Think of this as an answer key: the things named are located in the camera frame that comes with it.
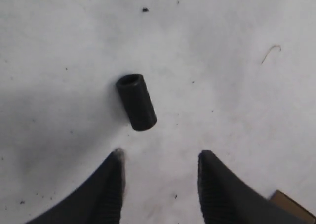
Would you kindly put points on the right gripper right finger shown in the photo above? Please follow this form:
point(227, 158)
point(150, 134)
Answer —
point(227, 197)

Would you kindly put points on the black cylindrical sleeve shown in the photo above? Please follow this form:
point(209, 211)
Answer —
point(136, 101)

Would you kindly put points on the cardboard box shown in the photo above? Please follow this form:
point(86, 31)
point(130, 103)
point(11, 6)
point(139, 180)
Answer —
point(292, 205)

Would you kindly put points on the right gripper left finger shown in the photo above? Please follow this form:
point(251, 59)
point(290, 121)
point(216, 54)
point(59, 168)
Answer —
point(98, 194)

